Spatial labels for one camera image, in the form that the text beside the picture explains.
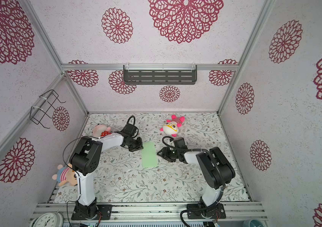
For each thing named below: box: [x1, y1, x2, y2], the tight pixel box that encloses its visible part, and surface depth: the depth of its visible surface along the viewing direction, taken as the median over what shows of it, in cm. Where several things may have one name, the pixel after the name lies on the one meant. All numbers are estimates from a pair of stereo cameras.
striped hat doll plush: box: [52, 162, 78, 187], surface depth 81 cm
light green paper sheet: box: [142, 140, 158, 169], surface depth 97 cm
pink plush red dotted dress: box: [92, 124, 112, 138], surface depth 102 cm
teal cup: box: [242, 218, 266, 227], surface depth 68 cm
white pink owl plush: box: [159, 114, 186, 138], surface depth 105 cm
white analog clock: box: [29, 212, 64, 227], surface depth 70 cm
